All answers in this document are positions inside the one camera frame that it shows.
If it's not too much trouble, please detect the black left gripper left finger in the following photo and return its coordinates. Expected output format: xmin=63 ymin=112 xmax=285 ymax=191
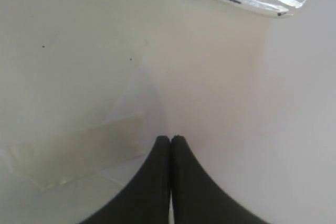
xmin=83 ymin=136 xmax=170 ymax=224

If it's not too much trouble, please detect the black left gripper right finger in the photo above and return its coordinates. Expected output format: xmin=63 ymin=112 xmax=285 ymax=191
xmin=171 ymin=135 xmax=265 ymax=224

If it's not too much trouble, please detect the white paper sheet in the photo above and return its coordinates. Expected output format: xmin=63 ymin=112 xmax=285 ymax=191
xmin=109 ymin=18 xmax=335 ymax=223

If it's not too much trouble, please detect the clear tape strip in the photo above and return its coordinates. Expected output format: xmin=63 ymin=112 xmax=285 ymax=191
xmin=5 ymin=113 xmax=146 ymax=190

